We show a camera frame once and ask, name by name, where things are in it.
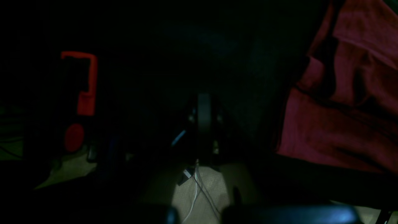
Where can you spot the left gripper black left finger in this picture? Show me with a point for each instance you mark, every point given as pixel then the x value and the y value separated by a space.
pixel 133 183

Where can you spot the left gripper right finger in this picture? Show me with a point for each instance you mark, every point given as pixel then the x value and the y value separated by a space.
pixel 259 193

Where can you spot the maroon long-sleeve T-shirt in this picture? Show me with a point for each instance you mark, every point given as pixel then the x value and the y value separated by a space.
pixel 342 111

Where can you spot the orange black clamp left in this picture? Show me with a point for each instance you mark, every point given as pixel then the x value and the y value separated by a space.
pixel 82 70

